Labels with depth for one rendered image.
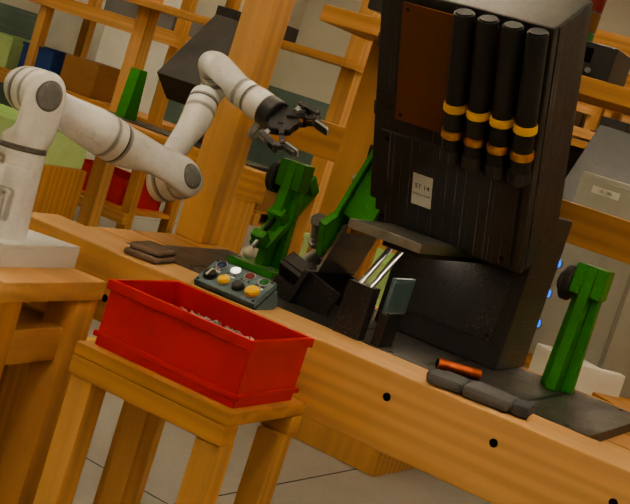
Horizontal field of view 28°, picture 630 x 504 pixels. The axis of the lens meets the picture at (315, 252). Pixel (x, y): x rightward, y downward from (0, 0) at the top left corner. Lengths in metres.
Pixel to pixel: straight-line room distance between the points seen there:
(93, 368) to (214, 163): 1.12
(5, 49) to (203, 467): 7.12
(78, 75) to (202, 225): 5.43
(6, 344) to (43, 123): 0.43
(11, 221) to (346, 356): 0.69
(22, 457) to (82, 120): 0.69
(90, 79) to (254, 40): 5.36
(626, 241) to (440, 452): 0.82
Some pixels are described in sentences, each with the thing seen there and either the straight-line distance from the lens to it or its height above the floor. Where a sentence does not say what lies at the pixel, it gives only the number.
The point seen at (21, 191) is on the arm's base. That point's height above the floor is 0.99.
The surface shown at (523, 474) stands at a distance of 2.22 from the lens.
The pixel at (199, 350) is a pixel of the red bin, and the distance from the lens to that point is 2.13.
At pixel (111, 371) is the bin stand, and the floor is 0.78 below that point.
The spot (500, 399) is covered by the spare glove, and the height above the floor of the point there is 0.92.
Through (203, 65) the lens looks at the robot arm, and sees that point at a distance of 2.89.
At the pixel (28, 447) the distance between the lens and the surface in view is 2.60.
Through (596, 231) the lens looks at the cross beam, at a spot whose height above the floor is 1.23.
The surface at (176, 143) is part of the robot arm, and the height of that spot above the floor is 1.14.
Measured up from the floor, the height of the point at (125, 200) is 0.32.
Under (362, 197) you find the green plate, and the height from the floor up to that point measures 1.16.
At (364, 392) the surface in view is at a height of 0.84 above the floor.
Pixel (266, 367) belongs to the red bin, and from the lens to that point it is 2.14.
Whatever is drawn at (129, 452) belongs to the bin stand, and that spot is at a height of 0.58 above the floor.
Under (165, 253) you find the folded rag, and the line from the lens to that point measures 2.64.
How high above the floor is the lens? 1.34
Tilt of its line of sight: 7 degrees down
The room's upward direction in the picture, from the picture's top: 18 degrees clockwise
